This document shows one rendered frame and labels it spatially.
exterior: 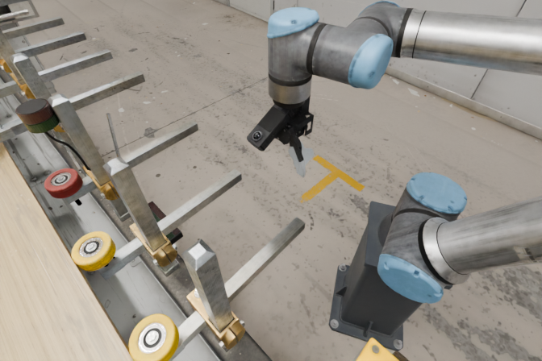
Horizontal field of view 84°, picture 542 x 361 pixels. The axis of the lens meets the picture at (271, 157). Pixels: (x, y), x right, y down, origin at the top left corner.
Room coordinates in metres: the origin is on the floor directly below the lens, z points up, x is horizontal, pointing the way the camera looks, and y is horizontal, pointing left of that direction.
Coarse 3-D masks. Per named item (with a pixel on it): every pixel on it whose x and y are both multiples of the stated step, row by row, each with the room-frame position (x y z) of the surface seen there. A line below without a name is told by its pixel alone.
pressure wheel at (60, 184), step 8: (64, 168) 0.55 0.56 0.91; (72, 168) 0.55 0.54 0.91; (48, 176) 0.52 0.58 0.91; (56, 176) 0.53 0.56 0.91; (64, 176) 0.53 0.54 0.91; (72, 176) 0.52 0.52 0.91; (80, 176) 0.54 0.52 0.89; (48, 184) 0.50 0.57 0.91; (56, 184) 0.50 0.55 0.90; (64, 184) 0.50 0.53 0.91; (72, 184) 0.50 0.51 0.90; (80, 184) 0.52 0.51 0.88; (48, 192) 0.48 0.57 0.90; (56, 192) 0.48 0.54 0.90; (64, 192) 0.48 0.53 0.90; (72, 192) 0.49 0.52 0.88
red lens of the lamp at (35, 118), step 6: (48, 108) 0.52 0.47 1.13; (18, 114) 0.49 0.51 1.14; (24, 114) 0.49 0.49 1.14; (30, 114) 0.49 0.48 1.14; (36, 114) 0.49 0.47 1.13; (42, 114) 0.50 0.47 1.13; (48, 114) 0.51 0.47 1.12; (24, 120) 0.49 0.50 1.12; (30, 120) 0.49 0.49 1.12; (36, 120) 0.49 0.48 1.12; (42, 120) 0.50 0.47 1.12
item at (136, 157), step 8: (192, 120) 0.82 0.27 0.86; (176, 128) 0.78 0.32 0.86; (184, 128) 0.78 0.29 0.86; (192, 128) 0.79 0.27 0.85; (168, 136) 0.74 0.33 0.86; (176, 136) 0.75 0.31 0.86; (184, 136) 0.76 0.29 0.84; (152, 144) 0.70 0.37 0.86; (160, 144) 0.70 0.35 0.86; (168, 144) 0.72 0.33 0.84; (136, 152) 0.66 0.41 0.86; (144, 152) 0.66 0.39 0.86; (152, 152) 0.68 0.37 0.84; (128, 160) 0.63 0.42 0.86; (136, 160) 0.64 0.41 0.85; (144, 160) 0.66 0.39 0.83; (88, 176) 0.57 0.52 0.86; (88, 184) 0.54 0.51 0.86; (80, 192) 0.52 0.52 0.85; (88, 192) 0.53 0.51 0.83; (72, 200) 0.50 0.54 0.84
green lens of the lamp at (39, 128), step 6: (54, 114) 0.52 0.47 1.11; (48, 120) 0.50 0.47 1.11; (54, 120) 0.51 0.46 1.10; (30, 126) 0.49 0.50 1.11; (36, 126) 0.49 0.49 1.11; (42, 126) 0.49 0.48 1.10; (48, 126) 0.50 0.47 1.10; (54, 126) 0.51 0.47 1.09; (36, 132) 0.49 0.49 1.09; (42, 132) 0.49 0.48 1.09
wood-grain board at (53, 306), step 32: (0, 160) 0.59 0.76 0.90; (0, 192) 0.48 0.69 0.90; (32, 192) 0.49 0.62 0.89; (0, 224) 0.38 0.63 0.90; (32, 224) 0.38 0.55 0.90; (0, 256) 0.30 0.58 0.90; (32, 256) 0.30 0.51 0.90; (64, 256) 0.30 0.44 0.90; (0, 288) 0.24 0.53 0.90; (32, 288) 0.24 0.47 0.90; (64, 288) 0.24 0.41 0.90; (0, 320) 0.18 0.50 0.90; (32, 320) 0.18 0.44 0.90; (64, 320) 0.18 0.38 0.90; (96, 320) 0.18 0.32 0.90; (0, 352) 0.13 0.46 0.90; (32, 352) 0.13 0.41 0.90; (64, 352) 0.13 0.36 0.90; (96, 352) 0.13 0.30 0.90; (128, 352) 0.13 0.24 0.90
